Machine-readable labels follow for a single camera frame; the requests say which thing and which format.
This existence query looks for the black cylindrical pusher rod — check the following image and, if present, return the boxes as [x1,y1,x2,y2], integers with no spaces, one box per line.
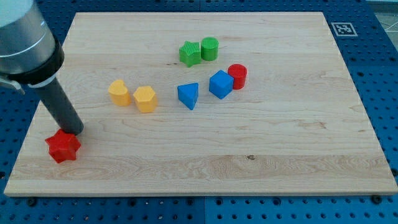
[33,77,84,135]

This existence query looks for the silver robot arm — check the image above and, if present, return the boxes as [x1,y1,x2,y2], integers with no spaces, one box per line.
[1,0,84,135]

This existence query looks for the red star block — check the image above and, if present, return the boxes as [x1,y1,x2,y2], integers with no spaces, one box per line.
[45,129,81,164]

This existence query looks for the yellow heart block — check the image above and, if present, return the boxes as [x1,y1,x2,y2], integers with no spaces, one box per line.
[108,80,131,106]

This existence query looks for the green star block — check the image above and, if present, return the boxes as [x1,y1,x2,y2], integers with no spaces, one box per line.
[179,40,201,67]

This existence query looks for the yellow hexagon block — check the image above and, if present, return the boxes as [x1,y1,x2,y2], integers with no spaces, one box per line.
[133,86,157,113]

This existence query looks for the blue triangle block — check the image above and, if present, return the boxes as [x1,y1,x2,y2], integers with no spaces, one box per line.
[177,83,199,110]

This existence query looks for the wooden board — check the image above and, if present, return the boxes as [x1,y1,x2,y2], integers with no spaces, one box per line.
[4,12,397,197]

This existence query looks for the green cylinder block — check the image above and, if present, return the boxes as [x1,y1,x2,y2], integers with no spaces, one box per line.
[201,37,219,61]

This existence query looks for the blue cube block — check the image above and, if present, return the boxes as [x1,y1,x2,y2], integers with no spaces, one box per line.
[209,70,234,100]

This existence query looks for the red cylinder block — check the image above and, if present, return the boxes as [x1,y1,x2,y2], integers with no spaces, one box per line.
[227,63,248,90]

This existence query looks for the white fiducial marker tag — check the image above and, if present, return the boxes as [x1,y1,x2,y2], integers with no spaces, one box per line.
[331,22,358,37]

